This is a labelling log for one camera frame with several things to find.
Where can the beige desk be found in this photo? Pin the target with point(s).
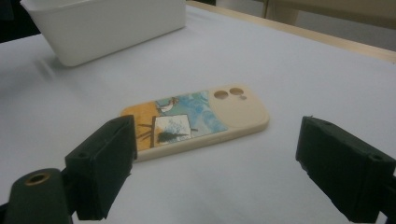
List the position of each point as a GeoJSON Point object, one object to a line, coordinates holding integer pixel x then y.
{"type": "Point", "coordinates": [342, 9]}

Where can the beige painted phone case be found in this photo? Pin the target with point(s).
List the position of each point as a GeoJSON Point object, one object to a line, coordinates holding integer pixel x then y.
{"type": "Point", "coordinates": [236, 115]}

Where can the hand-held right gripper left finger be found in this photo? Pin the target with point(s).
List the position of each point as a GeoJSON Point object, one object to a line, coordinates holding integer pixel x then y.
{"type": "Point", "coordinates": [102, 161]}

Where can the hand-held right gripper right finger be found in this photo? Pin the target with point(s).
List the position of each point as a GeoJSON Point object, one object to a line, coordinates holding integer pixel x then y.
{"type": "Point", "coordinates": [342, 168]}

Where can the white plastic container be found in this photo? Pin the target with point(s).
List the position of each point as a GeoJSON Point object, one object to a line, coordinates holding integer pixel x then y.
{"type": "Point", "coordinates": [112, 28]}

